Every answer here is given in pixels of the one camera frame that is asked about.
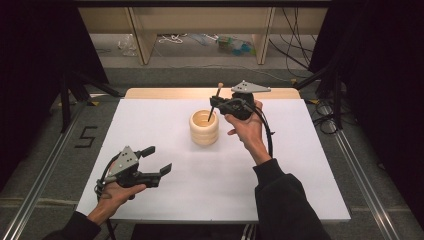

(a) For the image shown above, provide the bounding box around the colourful plastic bag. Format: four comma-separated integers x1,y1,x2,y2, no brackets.
215,34,258,58

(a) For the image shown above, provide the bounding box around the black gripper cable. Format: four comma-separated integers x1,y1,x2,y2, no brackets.
95,153,118,240
229,98,276,160

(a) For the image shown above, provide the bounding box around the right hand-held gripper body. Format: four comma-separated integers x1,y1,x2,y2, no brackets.
219,79,272,122

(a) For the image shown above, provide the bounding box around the ribbed wooden cup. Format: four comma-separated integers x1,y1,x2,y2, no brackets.
188,108,221,147

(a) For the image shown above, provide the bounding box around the white cord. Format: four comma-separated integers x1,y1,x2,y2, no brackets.
157,33,188,45

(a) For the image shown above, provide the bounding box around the black curtain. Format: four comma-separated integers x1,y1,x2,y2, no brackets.
0,0,110,194
307,0,424,232

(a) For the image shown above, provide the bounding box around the black wooden-tipped stick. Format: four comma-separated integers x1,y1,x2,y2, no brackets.
207,81,225,123

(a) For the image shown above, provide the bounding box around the coiled black floor cable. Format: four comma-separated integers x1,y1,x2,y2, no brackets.
310,99,348,136

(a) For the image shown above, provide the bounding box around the wooden table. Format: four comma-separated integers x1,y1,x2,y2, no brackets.
123,87,302,101

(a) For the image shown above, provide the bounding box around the bundle of black hanging cables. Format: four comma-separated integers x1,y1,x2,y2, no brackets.
268,7,318,74

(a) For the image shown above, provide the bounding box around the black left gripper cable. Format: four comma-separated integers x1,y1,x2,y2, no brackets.
95,153,118,240

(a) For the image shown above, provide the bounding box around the white table board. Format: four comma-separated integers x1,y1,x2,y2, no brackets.
73,97,352,224

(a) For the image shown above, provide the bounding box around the person's left hand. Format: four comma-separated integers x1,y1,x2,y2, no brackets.
95,181,148,219

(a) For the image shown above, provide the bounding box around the clear plastic bag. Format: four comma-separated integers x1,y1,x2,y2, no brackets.
116,33,139,58

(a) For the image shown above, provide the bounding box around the aluminium floor rail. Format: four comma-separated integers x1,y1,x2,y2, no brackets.
332,129,404,240
1,105,85,240

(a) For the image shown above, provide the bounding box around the black metal stand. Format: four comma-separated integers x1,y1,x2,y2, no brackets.
59,65,122,134
292,62,345,132

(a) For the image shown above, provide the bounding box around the person's right hand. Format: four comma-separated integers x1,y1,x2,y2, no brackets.
224,99,273,165

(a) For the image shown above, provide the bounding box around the thin white floor cable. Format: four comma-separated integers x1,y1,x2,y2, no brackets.
152,46,295,84

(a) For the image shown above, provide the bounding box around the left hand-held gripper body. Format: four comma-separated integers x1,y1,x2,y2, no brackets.
106,145,162,189

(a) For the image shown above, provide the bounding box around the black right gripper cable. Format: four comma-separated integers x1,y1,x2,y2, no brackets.
229,98,276,160

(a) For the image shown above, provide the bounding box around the wooden shelf frame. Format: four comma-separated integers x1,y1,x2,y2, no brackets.
78,6,330,67

